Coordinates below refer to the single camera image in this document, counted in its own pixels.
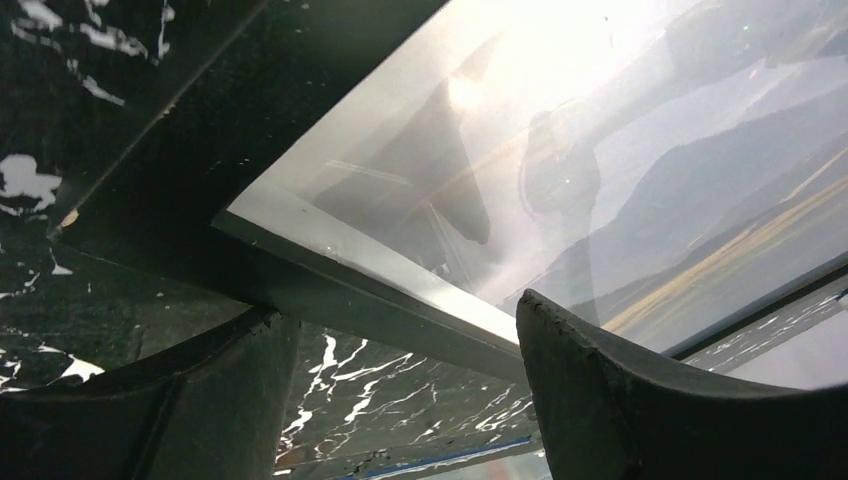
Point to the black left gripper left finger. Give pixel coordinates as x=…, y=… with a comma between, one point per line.
x=211, y=407

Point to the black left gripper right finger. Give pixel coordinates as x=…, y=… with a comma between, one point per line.
x=608, y=408

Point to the wooden picture frame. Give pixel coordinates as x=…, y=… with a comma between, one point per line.
x=156, y=210

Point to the landscape photo print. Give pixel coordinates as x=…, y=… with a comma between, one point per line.
x=657, y=167

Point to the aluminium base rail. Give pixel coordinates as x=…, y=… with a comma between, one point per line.
x=388, y=463

